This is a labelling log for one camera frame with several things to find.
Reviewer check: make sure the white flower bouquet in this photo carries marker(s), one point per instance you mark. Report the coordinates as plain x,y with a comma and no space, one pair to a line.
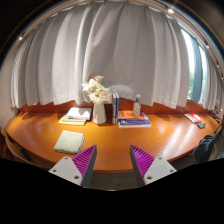
96,91

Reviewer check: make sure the white curtain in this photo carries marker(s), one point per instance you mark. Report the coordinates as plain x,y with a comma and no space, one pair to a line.
100,50

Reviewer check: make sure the flat pale book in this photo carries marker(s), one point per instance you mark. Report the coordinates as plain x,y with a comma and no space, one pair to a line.
133,126

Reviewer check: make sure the white ceramic vase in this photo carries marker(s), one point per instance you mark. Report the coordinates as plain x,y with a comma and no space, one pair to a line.
99,115

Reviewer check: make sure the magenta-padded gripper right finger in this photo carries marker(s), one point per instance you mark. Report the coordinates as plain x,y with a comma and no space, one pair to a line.
154,168

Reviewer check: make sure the thick white book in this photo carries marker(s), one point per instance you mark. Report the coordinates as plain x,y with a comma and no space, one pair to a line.
80,112

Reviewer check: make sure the window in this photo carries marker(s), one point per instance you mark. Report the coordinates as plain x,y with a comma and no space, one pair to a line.
195,70

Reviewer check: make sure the red booklet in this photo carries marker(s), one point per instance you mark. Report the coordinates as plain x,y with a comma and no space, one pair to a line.
193,117

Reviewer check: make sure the pale green towel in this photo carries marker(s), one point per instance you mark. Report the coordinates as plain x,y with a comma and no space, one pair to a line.
69,142

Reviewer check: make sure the upright blue book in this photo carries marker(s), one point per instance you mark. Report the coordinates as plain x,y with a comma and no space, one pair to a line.
117,108

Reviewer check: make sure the thin grey-white book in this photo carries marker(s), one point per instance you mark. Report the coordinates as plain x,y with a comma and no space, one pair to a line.
71,119

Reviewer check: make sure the small dark object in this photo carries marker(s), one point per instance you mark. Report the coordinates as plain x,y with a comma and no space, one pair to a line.
201,125

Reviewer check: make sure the wooden chair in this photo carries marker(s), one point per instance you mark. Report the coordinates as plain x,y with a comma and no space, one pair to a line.
23,151

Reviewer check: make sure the flat orange book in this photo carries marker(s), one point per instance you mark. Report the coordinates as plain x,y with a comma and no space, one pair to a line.
128,115

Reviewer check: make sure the clear plastic bottle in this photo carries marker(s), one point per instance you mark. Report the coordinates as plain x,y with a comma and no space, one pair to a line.
137,106

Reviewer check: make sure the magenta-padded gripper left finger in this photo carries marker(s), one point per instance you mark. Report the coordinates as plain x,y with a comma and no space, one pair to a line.
71,168

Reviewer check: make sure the flat yellow book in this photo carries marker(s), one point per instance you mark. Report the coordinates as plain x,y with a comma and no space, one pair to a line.
70,123

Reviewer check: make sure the black bag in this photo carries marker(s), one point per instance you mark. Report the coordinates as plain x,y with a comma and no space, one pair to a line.
204,148

